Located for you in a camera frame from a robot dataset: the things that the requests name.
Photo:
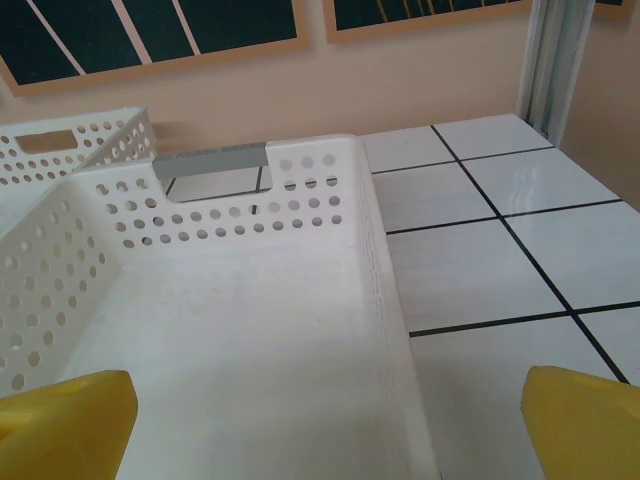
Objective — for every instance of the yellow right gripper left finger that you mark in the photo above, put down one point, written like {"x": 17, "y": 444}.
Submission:
{"x": 60, "y": 430}

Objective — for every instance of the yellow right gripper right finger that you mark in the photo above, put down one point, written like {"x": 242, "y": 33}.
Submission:
{"x": 590, "y": 430}

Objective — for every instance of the large white perforated basket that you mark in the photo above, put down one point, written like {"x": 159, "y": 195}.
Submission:
{"x": 100, "y": 118}

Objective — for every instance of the aluminium corner post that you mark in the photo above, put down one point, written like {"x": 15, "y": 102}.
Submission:
{"x": 550, "y": 60}

